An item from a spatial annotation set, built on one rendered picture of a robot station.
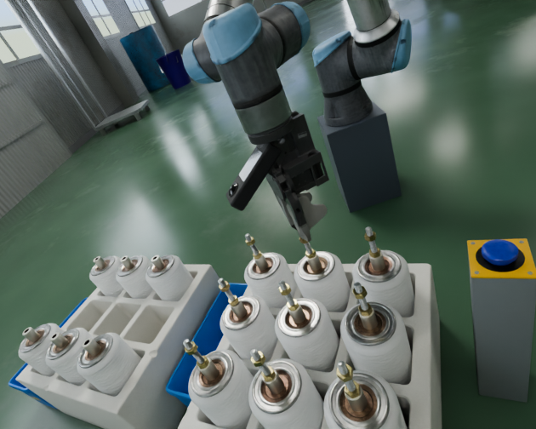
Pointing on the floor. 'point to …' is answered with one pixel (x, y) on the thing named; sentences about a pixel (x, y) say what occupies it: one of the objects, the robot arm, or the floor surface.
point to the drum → (146, 56)
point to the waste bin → (173, 69)
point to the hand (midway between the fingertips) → (299, 231)
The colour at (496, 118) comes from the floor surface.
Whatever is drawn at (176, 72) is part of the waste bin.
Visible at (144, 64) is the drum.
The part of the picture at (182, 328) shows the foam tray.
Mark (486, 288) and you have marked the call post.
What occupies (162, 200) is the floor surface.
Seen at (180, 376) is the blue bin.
